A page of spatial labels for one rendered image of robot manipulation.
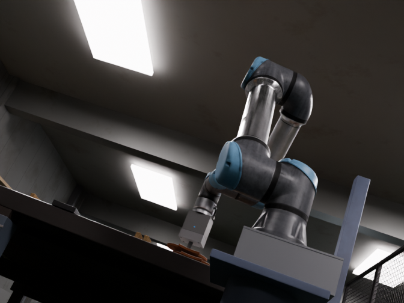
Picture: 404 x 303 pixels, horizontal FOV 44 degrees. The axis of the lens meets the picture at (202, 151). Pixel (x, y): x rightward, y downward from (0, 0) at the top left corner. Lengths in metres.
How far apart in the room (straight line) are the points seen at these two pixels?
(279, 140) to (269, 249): 0.57
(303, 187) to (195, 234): 0.58
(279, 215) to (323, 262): 0.16
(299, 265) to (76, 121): 4.95
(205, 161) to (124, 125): 1.03
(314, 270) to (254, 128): 0.42
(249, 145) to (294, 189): 0.16
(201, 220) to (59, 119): 4.38
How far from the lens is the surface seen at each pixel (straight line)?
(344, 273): 3.67
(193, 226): 1.76
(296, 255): 1.18
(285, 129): 1.65
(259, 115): 1.42
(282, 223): 1.23
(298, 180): 1.29
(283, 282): 1.13
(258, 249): 1.17
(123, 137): 5.72
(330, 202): 5.46
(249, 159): 1.26
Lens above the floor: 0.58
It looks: 24 degrees up
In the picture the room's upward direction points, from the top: 23 degrees clockwise
